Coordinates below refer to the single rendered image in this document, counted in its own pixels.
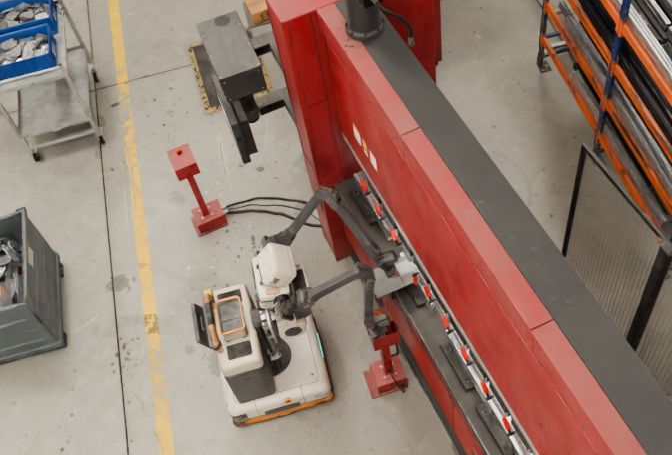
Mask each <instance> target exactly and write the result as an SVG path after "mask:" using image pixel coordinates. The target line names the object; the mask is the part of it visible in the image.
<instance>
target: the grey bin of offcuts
mask: <svg viewBox="0 0 672 455"><path fill-rule="evenodd" d="M61 277H64V269H63V265H62V264H61V262H60V255H59V254H58V253H57V252H56V251H53V249H52V248H51V247H50V245H49V244H48V243H47V241H46V240H45V239H44V237H43V236H42V235H41V233H40V232H39V231H38V229H37V228H36V227H35V225H34V224H33V223H32V221H31V220H30V219H29V217H28V213H27V209H26V208H25V206H24V207H22V208H19V209H16V210H15V212H13V213H10V214H8V215H4V216H0V365H2V364H6V363H9V362H13V361H16V360H20V359H24V358H27V357H31V356H35V355H38V354H42V353H45V352H49V351H53V350H56V349H60V348H64V347H67V334H66V333H65V332H64V331H63V316H62V294H61Z"/></svg>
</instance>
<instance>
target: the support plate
mask: <svg viewBox="0 0 672 455"><path fill-rule="evenodd" d="M405 260H408V259H407V258H406V256H403V257H401V258H399V259H398V262H395V263H394V265H396V264H398V263H401V262H403V261H405ZM374 273H375V278H376V281H375V287H374V293H375V295H376V297H377V299H379V298H381V297H383V296H386V295H388V294H390V293H392V292H394V291H397V290H399V289H401V288H403V287H405V285H406V286H408V285H410V284H412V283H413V277H412V274H413V273H415V271H413V272H410V273H408V274H406V275H404V276H401V278H400V276H397V277H392V278H388V277H387V276H386V274H385V273H384V271H383V270H382V269H380V268H376V269H374ZM401 279H402V280H403V279H404V280H403V282H404V283H403V282H402V280H401ZM404 284H405V285H404Z"/></svg>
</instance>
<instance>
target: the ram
mask: <svg viewBox="0 0 672 455"><path fill-rule="evenodd" d="M325 41H326V47H327V52H328V58H329V64H330V69H331V75H332V80H333V86H334V91H335V97H336V102H337V108H338V113H339V119H340V125H341V130H342V132H343V134H344V135H345V137H346V139H347V140H348V142H349V144H350V145H351V147H352V149H353V150H354V152H355V154H356V155H357V157H358V158H359V160H360V162H361V163H362V165H363V167H364V168H365V170H366V172H367V173H368V175H369V177H370V178H371V180H372V181H373V183H374V185H375V186H376V188H377V190H378V191H379V193H380V195H381V196H382V198H383V200H384V201H385V203H386V204H387V206H388V208H389V209H390V211H391V213H392V214H393V216H394V218H395V219H396V221H397V223H398V224H399V226H400V227H401V229H402V231H403V232H404V234H405V236H406V237H407V239H408V241H409V242H410V244H411V246H412V247H413V249H414V250H415V252H416V254H417V255H418V257H419V259H420V260H421V262H422V264H423V265H424V267H425V269H426V270H427V272H428V273H429V275H430V277H431V278H432V280H433V282H434V283H435V285H436V287H437V288H438V290H439V292H440V293H441V295H442V296H443V298H444V300H445V301H446V303H447V305H448V306H449V308H450V310H451V311H452V313H453V315H454V316H455V318H456V319H457V321H458V323H459V324H460V326H461V328H462V329H463V331H464V333H465V334H466V336H467V338H468V339H469V341H470V342H471V344H472V346H473V347H474V349H475V351H476V352H477V354H478V356H479V357H480V359H481V361H482V362H483V364H484V365H485V367H486V369H487V370H488V372H489V374H490V375H491V377H492V379H493V380H494V382H495V384H496V385H497V387H498V388H499V390H500V392H501V393H502V395H503V397H504V398H505V400H506V402H507V403H508V405H509V407H510V408H511V410H512V411H513V413H514V415H515V416H516V418H517V420H518V421H519V423H520V425H521V426H522V428H523V430H524V431H525V433H526V434H527V436H528V438H529V439H530V441H531V443H532V444H533V446H534V448H535V449H536V451H537V453H538V454H539V455H599V454H598V453H597V451H596V450H595V448H594V447H593V445H592V443H591V442H590V440H589V439H588V437H587V436H586V434H585V433H584V431H583V430H582V428H581V427H580V425H579V424H578V422H577V421H576V419H575V418H574V416H573V414H572V413H571V411H570V410H569V408H568V407H567V405H566V404H565V402H564V401H563V399H562V398H561V396H560V395H559V393H558V392H557V390H556V389H555V387H554V386H553V384H552V382H551V381H550V379H549V378H548V376H547V375H546V373H545V372H544V370H543V369H542V367H541V366H540V364H539V363H538V361H537V360H536V358H535V357H534V355H533V354H532V353H531V351H530V350H529V348H528V347H527V345H526V344H525V342H524V341H523V338H522V337H521V335H520V334H519V332H518V331H517V329H516V328H515V326H514V325H513V323H512V322H511V320H510V319H509V317H508V315H507V314H506V312H505V311H504V309H503V308H502V306H501V305H500V303H499V302H498V300H497V299H496V297H495V296H494V294H493V293H492V291H491V290H490V288H489V287H488V285H487V283H486V282H485V280H484V279H483V277H482V276H481V274H480V273H479V271H478V270H477V268H476V267H475V265H474V264H473V262H472V261H471V259H470V258H469V256H468V254H467V253H466V251H465V250H464V248H463V247H462V245H461V244H460V242H459V241H458V239H457V238H456V236H455V235H454V233H453V232H452V230H451V229H450V227H449V226H448V224H447V222H446V221H445V219H444V218H443V216H442V215H441V213H440V212H439V210H438V209H437V207H436V206H435V204H434V203H433V201H432V200H431V198H430V197H429V195H428V193H427V192H426V190H425V189H424V187H423V186H422V184H421V183H420V181H419V180H418V178H417V177H416V175H415V174H414V172H413V171H412V169H411V168H410V166H409V165H408V163H407V161H406V160H405V159H404V158H403V156H402V155H401V153H400V151H399V149H398V148H397V146H396V145H395V143H394V142H393V140H392V139H391V137H390V136H389V134H388V132H387V131H386V129H385V128H384V126H383V125H382V123H381V122H380V120H379V119H378V117H377V116H376V114H375V113H374V111H373V110H372V108H371V107H370V105H369V103H368V102H367V100H366V99H365V97H364V96H363V94H362V93H361V91H360V90H359V88H358V87H357V85H356V84H355V82H354V81H353V79H352V78H351V76H350V75H349V73H348V71H347V70H346V68H345V67H344V65H343V64H342V62H341V61H340V59H339V58H338V56H337V55H336V53H335V52H334V50H333V49H332V47H331V46H330V44H329V42H328V41H327V39H325ZM353 124H354V126H355V127H356V129H357V130H358V132H359V135H360V141H361V145H360V144H359V142H358V140H357V139H356V137H355V133H354V127H353ZM342 136H343V135H342ZM343 138H344V136H343ZM362 138H363V140H364V142H365V143H366V147H367V151H366V152H367V154H368V157H367V155H366V153H365V152H364V149H365V148H364V146H363V140H362ZM344 140H345V138H344ZM345 142H346V143H347V141H346V140H345ZM347 145H348V143H347ZM348 146H349V145H348ZM349 148H350V146H349ZM352 149H351V148H350V150H351V151H352ZM365 150H366V149H365ZM369 150H370V151H371V153H372V154H373V156H374V158H375V159H376V165H377V171H376V169H375V168H374V166H373V164H372V163H371V159H370V152H369ZM352 153H353V151H352ZM355 154H354V153H353V155H354V156H355ZM355 158H356V156H355ZM356 160H357V161H358V159H357V158H356ZM358 163H359V161H358ZM359 165H360V166H361V164H360V163H359ZM361 168H362V166H361ZM362 170H363V171H364V169H363V168H362ZM377 172H378V173H377ZM364 173H365V171H364ZM365 175H366V176H367V174H366V173H365ZM369 177H368V176H367V178H368V180H369V181H370V179H369ZM370 183H371V184H372V182H371V181H370ZM372 186H373V184H372ZM373 188H374V189H375V187H374V186H373ZM375 191H376V189H375ZM376 193H377V194H378V192H377V191H376ZM378 196H379V194H378ZM379 198H380V199H381V197H380V196H379ZM381 201H382V199H381ZM382 203H383V204H384V202H383V201H382ZM384 206H385V208H386V209H387V207H386V205H385V204H384ZM387 211H388V213H389V214H390V212H389V210H388V209H387ZM390 216H391V217H392V215H391V214H390ZM392 219H393V217H392ZM393 221H394V222H395V220H394V219H393ZM395 224H396V222H395ZM396 226H397V227H398V225H397V224H396ZM398 229H399V227H398ZM399 231H400V232H401V230H400V229H399ZM401 234H402V236H403V237H404V235H403V233H402V232H401ZM404 239H405V241H406V242H407V240H406V238H405V237H404ZM407 244H408V246H409V247H410V245H409V243H408V242H407ZM410 249H411V250H412V248H411V247H410ZM412 252H413V250H412ZM413 254H414V255H415V253H414V252H413ZM415 257H416V255H415ZM416 259H417V260H418V258H417V257H416ZM418 262H419V264H420V265H421V263H420V261H419V260H418ZM421 267H422V269H423V270H424V268H423V266H422V265H421ZM424 272H425V274H426V275H427V273H426V271H425V270H424ZM427 277H428V279H429V280H430V278H429V276H428V275H427ZM430 282H431V283H432V281H431V280H430ZM432 285H433V283H432ZM433 287H434V288H435V286H434V285H433ZM435 290H436V292H437V293H438V291H437V289H436V288H435ZM438 295H439V297H440V298H441V296H440V294H439V293H438ZM441 300H442V302H443V303H444V301H443V299H442V298H441ZM444 305H445V307H446V308H447V306H446V304H445V303H444ZM447 310H448V312H449V313H450V311H449V309H448V308H447ZM450 315H451V316H452V314H451V313H450ZM452 318H453V320H454V321H455V319H454V317H453V316H452ZM455 323H456V325H457V326H458V324H457V322H456V321H455ZM458 328H459V330H460V331H461V329H460V327H459V326H458ZM461 333H462V335H463V336H464V334H463V332H462V331H461ZM464 338H465V340H466V341H467V339H466V337H465V336H464ZM467 343H468V345H469V346H470V348H471V349H472V347H471V345H470V344H469V342H468V341H467ZM472 351H473V353H474V354H475V352H474V350H473V349H472ZM475 356H476V358H477V359H478V357H477V355H476V354H475ZM478 361H479V363H480V364H481V362H480V360H479V359H478ZM481 366H482V368H483V369H484V367H483V365H482V364H481ZM484 371H485V373H486V374H487V376H488V378H489V379H490V381H491V383H492V384H493V386H494V387H495V385H494V383H493V382H492V380H491V378H490V377H489V375H488V373H487V372H486V370H485V369H484ZM495 389H496V391H497V392H498V390H497V388H496V387H495ZM498 394H499V396H500V397H501V395H500V393H499V392H498ZM501 399H502V401H503V402H504V404H505V406H506V407H507V409H508V411H509V412H510V414H511V416H512V417H513V419H514V420H515V418H514V416H513V415H512V413H511V411H510V410H509V408H508V406H507V405H506V403H505V401H504V400H503V398H502V397H501ZM515 422H516V424H517V425H518V423H517V421H516V420H515ZM518 427H519V429H520V430H521V432H522V434H523V435H524V437H525V439H526V440H527V442H528V444H529V445H530V447H531V449H532V450H533V452H534V453H535V451H534V449H533V448H532V446H531V444H530V443H529V441H528V439H527V438H526V436H525V434H524V433H523V431H522V429H521V428H520V426H519V425H518ZM535 455H537V454H536V453H535Z"/></svg>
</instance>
